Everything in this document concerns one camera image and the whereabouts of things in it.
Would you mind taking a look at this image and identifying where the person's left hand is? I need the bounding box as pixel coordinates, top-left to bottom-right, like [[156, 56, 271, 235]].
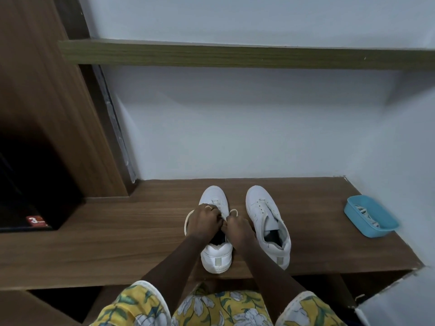
[[186, 203, 225, 243]]

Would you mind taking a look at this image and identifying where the blue plastic basket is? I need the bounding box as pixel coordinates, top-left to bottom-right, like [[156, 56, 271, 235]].
[[343, 195, 400, 239]]

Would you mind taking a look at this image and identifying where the cream shoelace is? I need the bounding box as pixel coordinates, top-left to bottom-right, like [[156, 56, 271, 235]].
[[183, 199, 240, 237], [255, 199, 285, 225]]

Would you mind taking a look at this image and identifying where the wooden wall shelf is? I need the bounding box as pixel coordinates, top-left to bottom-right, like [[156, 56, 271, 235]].
[[58, 38, 435, 72]]

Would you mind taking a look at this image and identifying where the white sneaker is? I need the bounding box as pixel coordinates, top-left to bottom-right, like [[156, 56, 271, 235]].
[[245, 185, 292, 271], [198, 185, 235, 275]]

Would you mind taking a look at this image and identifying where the person's right forearm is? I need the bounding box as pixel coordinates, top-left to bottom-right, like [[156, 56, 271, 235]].
[[239, 243, 309, 310]]

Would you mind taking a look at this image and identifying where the person's left forearm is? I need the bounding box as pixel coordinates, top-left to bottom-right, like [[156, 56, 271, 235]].
[[141, 235, 208, 303]]

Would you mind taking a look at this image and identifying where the person's right hand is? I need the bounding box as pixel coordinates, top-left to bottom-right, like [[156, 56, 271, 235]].
[[224, 215, 258, 250]]

